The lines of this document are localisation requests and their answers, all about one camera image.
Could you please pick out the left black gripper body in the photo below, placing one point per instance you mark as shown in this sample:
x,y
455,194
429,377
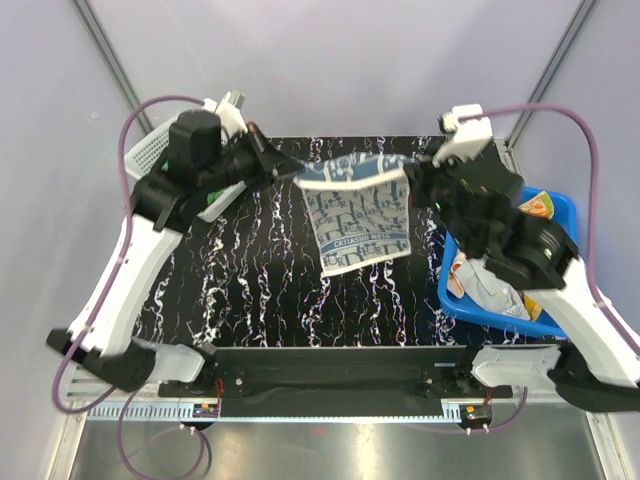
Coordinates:
x,y
237,164

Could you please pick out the blue white patterned towel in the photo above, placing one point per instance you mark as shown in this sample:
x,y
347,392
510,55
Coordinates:
x,y
358,206

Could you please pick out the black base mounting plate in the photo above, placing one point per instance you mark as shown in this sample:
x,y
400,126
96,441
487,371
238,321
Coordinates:
x,y
350,368

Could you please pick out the aluminium frame rail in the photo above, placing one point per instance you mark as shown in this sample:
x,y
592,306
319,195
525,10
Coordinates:
x,y
229,401

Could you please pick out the grey white towel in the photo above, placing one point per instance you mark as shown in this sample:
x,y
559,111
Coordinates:
x,y
469,277

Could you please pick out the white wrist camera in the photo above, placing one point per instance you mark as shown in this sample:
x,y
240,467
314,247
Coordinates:
x,y
467,133
228,111

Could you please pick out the blue plastic bin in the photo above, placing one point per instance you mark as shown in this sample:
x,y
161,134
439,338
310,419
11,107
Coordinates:
x,y
465,309

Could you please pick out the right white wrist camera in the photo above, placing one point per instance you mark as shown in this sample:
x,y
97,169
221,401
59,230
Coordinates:
x,y
467,133

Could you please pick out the white perforated plastic basket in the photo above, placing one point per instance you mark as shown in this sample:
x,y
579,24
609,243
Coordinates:
x,y
144,154

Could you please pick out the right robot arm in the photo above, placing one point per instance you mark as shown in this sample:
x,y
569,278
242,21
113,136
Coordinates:
x,y
597,368

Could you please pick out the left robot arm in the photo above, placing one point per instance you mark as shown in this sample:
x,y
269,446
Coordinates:
x,y
158,214

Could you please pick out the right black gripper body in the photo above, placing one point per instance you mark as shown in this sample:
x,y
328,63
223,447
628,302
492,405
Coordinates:
x,y
435,187

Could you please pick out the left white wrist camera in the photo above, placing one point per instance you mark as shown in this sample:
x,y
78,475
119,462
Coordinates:
x,y
228,111

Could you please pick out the green microfiber towel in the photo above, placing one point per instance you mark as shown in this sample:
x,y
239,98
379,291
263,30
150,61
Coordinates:
x,y
211,197

